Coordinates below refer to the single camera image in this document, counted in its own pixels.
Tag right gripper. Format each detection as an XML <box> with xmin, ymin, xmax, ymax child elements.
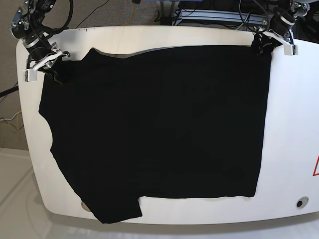
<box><xmin>26</xmin><ymin>41</ymin><xmax>70</xmax><ymax>84</ymax></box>

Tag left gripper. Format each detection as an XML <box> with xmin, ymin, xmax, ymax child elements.
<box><xmin>251</xmin><ymin>14</ymin><xmax>296</xmax><ymax>54</ymax></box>

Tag black T-shirt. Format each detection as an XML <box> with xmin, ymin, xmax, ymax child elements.
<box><xmin>39</xmin><ymin>45</ymin><xmax>272</xmax><ymax>224</ymax></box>

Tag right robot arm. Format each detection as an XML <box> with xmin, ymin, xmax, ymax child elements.
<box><xmin>9</xmin><ymin>0</ymin><xmax>74</xmax><ymax>84</ymax></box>

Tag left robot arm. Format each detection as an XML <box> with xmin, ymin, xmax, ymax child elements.
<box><xmin>251</xmin><ymin>0</ymin><xmax>310</xmax><ymax>56</ymax></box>

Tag red triangle warning sticker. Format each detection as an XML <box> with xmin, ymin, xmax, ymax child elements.
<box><xmin>313</xmin><ymin>157</ymin><xmax>319</xmax><ymax>176</ymax></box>

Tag round table grommet hole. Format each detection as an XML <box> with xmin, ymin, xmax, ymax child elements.
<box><xmin>296</xmin><ymin>197</ymin><xmax>309</xmax><ymax>209</ymax></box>

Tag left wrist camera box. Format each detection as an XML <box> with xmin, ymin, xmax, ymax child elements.
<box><xmin>284</xmin><ymin>44</ymin><xmax>298</xmax><ymax>56</ymax></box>

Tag black floor cable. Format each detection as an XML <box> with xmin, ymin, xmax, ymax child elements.
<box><xmin>0</xmin><ymin>86</ymin><xmax>18</xmax><ymax>98</ymax></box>

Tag white floor cable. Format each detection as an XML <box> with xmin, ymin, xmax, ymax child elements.
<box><xmin>0</xmin><ymin>111</ymin><xmax>22</xmax><ymax>124</ymax></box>

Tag yellow floor cable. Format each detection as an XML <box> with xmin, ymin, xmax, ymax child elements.
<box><xmin>0</xmin><ymin>112</ymin><xmax>23</xmax><ymax>131</ymax></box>

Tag aluminium frame rail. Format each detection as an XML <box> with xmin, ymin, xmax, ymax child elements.
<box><xmin>172</xmin><ymin>8</ymin><xmax>267</xmax><ymax>29</ymax></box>

